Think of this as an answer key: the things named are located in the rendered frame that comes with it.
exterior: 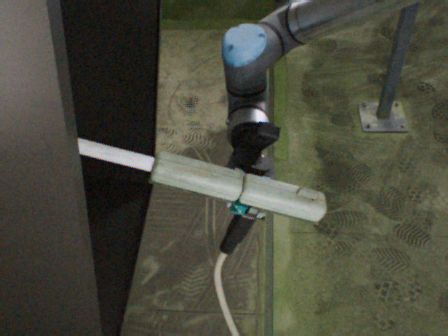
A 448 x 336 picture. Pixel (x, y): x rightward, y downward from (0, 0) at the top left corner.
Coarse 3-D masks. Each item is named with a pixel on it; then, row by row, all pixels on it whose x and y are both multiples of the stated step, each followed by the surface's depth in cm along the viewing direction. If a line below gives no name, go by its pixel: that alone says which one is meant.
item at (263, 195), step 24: (96, 144) 75; (144, 168) 77; (168, 168) 75; (192, 168) 77; (216, 168) 79; (192, 192) 79; (216, 192) 78; (240, 192) 78; (264, 192) 79; (288, 192) 80; (312, 192) 80; (240, 216) 84; (264, 216) 83; (288, 216) 82; (312, 216) 81; (240, 240) 89
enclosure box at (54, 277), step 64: (0, 0) 31; (64, 0) 96; (128, 0) 95; (0, 64) 35; (64, 64) 37; (128, 64) 106; (0, 128) 40; (64, 128) 39; (128, 128) 121; (0, 192) 46; (64, 192) 46; (128, 192) 133; (0, 256) 55; (64, 256) 55; (128, 256) 120; (0, 320) 69; (64, 320) 68
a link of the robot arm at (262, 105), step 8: (232, 96) 100; (256, 96) 99; (264, 96) 101; (232, 104) 101; (240, 104) 99; (248, 104) 98; (256, 104) 99; (264, 104) 101; (232, 112) 99; (264, 112) 99
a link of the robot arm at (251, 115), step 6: (246, 108) 98; (252, 108) 98; (234, 114) 98; (240, 114) 97; (246, 114) 96; (252, 114) 96; (258, 114) 97; (264, 114) 99; (228, 120) 99; (234, 120) 97; (240, 120) 95; (246, 120) 95; (252, 120) 95; (258, 120) 96; (264, 120) 97; (228, 126) 98; (234, 126) 96; (240, 126) 96; (228, 132) 97; (228, 138) 98
